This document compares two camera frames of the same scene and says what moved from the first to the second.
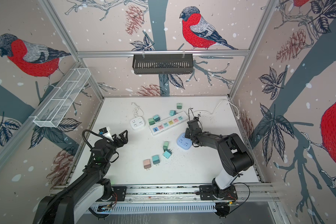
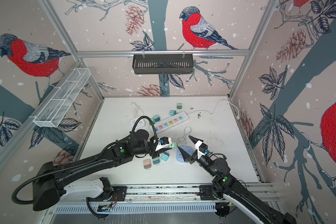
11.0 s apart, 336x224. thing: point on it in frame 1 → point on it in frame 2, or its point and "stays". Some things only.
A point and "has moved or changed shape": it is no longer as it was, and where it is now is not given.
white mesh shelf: [61, 98] stays
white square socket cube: [137, 122] stays
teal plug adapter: [156, 118] stays
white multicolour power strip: [173, 121] stays
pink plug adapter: [147, 164] stays
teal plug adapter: [167, 153] has moved or changed shape
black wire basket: [163, 64] stays
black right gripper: [187, 134] → [191, 159]
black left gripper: [124, 140] → [156, 154]
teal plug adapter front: [156, 159] stays
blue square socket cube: [183, 142] has moved or changed shape
